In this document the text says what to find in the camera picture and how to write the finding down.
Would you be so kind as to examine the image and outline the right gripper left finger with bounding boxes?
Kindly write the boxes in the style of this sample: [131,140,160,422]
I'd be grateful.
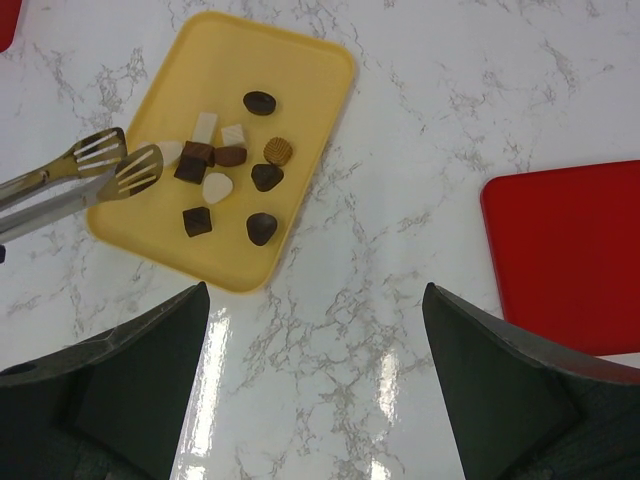
[1,283,209,479]

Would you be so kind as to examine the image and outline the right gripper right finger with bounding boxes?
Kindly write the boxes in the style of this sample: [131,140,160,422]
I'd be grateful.
[422,283,639,479]

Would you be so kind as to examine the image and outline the metal serving tongs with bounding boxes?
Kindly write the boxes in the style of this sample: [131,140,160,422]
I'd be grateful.
[1,127,164,244]

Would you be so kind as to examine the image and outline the white round chocolate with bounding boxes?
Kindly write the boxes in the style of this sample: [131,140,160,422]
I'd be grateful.
[156,140,183,166]

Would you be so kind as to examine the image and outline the dark cube chocolate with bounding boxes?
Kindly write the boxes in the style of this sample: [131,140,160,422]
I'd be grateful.
[174,157,207,185]

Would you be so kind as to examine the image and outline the white teardrop chocolate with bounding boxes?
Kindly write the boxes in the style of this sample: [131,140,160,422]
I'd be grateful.
[202,172,234,204]

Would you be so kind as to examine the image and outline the dark square chocolate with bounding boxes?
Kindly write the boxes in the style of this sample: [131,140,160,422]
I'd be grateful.
[182,206,213,238]

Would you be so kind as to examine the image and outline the brown rectangular chocolate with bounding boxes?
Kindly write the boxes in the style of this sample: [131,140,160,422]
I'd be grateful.
[181,141,215,167]

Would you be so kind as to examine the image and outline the white rectangular chocolate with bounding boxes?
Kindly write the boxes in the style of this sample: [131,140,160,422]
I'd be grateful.
[191,112,218,144]

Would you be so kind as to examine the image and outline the dark teardrop chocolate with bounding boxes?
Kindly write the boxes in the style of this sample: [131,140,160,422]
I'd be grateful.
[246,212,278,246]

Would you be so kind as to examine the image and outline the milk oval chocolate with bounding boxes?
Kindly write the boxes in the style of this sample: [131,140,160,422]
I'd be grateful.
[215,146,247,168]

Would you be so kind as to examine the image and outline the white square chocolate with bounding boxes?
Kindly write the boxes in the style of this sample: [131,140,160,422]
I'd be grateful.
[221,124,246,148]

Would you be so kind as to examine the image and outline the dark heart chocolate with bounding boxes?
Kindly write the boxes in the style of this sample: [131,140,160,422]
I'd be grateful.
[251,163,284,192]

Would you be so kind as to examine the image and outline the caramel ridged chocolate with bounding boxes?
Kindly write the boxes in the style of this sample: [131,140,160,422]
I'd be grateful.
[263,137,293,166]

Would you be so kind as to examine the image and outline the dark oval chocolate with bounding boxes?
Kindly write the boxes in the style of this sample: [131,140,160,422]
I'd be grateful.
[243,90,277,116]

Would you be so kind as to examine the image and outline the red box lid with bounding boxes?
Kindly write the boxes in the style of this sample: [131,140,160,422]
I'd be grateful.
[480,160,639,356]

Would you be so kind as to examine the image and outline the red compartment box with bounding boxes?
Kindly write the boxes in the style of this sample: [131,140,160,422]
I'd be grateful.
[0,0,23,53]

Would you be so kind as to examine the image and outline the yellow plastic tray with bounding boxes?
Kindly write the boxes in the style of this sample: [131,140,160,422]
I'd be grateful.
[87,12,355,293]

